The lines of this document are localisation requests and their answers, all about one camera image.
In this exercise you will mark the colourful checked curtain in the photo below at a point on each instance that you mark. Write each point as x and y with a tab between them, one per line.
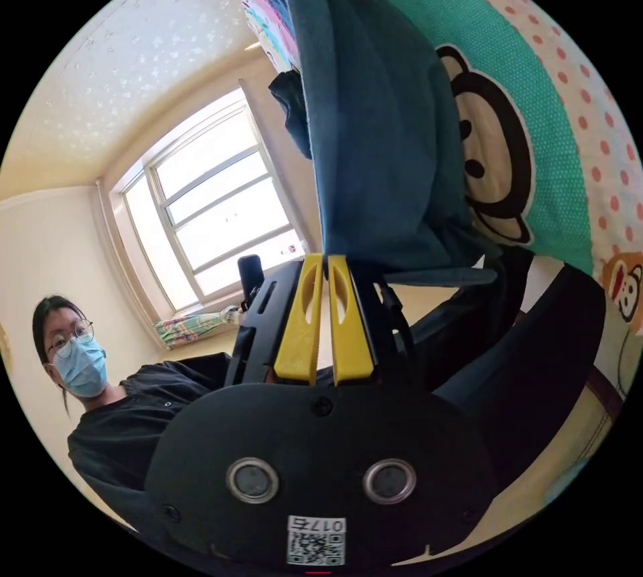
186	328

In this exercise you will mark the blue jeans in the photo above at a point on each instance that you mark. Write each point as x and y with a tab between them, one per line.
372	125

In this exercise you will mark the person's body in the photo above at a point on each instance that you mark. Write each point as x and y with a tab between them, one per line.
120	416

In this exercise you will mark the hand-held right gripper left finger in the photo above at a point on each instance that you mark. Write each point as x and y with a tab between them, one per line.
299	336

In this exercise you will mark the window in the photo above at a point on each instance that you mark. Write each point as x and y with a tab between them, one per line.
211	205

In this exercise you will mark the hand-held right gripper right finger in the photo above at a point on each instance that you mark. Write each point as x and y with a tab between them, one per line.
351	341

